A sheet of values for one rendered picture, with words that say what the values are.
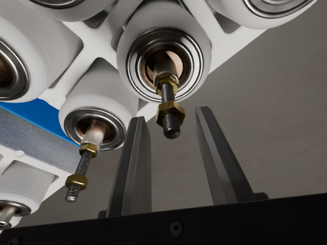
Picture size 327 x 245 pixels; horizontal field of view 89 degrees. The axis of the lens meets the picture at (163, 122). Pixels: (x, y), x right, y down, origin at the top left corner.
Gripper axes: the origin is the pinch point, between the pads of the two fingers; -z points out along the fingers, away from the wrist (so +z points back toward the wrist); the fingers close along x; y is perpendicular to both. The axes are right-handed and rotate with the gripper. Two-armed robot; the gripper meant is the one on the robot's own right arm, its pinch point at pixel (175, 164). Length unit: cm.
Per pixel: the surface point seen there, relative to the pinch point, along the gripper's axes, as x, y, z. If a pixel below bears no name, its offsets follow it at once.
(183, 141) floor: -2, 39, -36
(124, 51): 3.4, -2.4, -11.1
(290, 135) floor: -41, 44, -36
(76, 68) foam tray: 12.2, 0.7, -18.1
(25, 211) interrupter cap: 34.3, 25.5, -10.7
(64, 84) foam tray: 15.1, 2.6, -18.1
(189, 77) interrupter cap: -2.3, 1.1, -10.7
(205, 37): -4.1, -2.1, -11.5
